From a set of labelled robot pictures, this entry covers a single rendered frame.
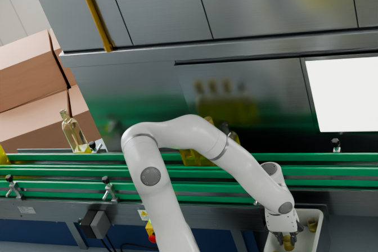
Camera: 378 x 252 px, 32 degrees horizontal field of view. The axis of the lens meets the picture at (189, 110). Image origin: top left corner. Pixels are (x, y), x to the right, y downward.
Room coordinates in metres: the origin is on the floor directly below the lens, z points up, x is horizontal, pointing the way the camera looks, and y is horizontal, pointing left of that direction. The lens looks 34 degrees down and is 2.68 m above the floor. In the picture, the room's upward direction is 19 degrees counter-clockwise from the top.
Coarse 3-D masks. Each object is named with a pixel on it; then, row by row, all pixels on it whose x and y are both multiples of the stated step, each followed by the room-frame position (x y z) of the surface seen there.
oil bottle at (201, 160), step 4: (196, 152) 1.93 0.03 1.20; (196, 156) 1.93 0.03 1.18; (200, 156) 1.92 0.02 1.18; (196, 160) 1.94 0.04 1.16; (200, 160) 1.93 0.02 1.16; (204, 160) 1.92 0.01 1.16; (208, 160) 1.91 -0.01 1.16; (200, 164) 1.93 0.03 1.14; (204, 164) 1.92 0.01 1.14; (208, 164) 1.91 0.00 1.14; (212, 164) 1.92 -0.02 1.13
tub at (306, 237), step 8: (304, 216) 1.65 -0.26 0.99; (312, 216) 1.64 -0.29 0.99; (320, 216) 1.61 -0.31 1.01; (304, 224) 1.65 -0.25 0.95; (320, 224) 1.57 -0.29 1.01; (288, 232) 1.65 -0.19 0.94; (304, 232) 1.63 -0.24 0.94; (272, 240) 1.59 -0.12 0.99; (304, 240) 1.59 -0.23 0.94; (312, 240) 1.58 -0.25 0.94; (264, 248) 1.55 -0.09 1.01; (272, 248) 1.57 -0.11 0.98; (280, 248) 1.59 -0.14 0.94; (296, 248) 1.57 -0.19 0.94; (304, 248) 1.56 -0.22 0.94; (312, 248) 1.48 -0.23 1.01
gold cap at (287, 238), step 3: (285, 237) 1.56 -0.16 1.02; (288, 237) 1.55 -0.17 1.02; (282, 240) 1.55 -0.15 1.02; (285, 240) 1.54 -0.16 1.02; (288, 240) 1.54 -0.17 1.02; (285, 243) 1.54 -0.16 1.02; (288, 243) 1.53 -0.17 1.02; (285, 246) 1.54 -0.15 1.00; (288, 246) 1.53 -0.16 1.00; (291, 246) 1.53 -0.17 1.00; (294, 246) 1.54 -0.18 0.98; (285, 249) 1.54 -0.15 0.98; (288, 249) 1.53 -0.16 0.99; (291, 249) 1.53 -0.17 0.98
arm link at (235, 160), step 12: (228, 144) 1.51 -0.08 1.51; (228, 156) 1.50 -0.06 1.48; (240, 156) 1.51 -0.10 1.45; (252, 156) 1.53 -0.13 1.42; (228, 168) 1.50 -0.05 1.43; (240, 168) 1.50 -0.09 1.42; (252, 168) 1.50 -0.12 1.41; (240, 180) 1.49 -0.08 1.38; (252, 180) 1.48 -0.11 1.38; (264, 180) 1.46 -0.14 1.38; (252, 192) 1.46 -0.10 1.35; (264, 192) 1.44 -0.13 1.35; (276, 192) 1.44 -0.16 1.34; (288, 192) 1.46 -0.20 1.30; (264, 204) 1.44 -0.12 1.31; (276, 204) 1.43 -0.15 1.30; (288, 204) 1.44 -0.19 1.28
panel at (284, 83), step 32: (192, 64) 2.05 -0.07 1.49; (224, 64) 1.99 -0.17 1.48; (256, 64) 1.93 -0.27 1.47; (288, 64) 1.88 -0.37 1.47; (192, 96) 2.07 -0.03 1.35; (224, 96) 2.01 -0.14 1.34; (256, 96) 1.95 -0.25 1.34; (288, 96) 1.89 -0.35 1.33; (256, 128) 1.96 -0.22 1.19; (288, 128) 1.90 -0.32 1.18
